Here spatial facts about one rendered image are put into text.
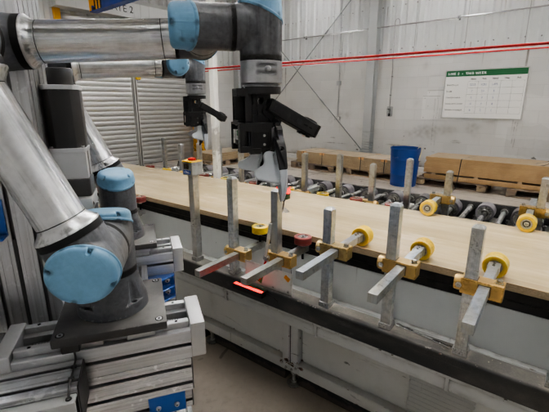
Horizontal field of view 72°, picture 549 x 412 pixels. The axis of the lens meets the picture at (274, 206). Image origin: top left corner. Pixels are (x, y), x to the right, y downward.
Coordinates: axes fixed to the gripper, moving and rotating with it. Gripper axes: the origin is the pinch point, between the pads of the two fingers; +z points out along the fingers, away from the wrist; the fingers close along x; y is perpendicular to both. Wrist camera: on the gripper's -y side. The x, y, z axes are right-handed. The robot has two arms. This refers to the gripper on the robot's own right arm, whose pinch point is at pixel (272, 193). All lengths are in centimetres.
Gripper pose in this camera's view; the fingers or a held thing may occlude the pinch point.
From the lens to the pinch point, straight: 74.3
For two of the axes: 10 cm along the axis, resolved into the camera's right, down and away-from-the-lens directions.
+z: 0.0, 9.6, 2.6
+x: 3.3, 2.5, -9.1
